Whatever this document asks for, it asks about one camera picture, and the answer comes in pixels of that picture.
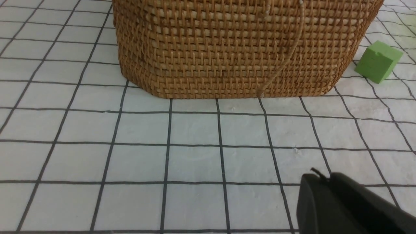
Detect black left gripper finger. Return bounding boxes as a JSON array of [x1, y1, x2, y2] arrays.
[[296, 168, 416, 234]]

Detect white checkered tablecloth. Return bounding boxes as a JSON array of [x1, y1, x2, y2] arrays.
[[0, 0, 415, 234]]

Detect green foam cube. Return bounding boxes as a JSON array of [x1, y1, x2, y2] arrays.
[[355, 41, 403, 84]]

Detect woven rattan basket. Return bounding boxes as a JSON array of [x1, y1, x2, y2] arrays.
[[112, 0, 383, 99]]

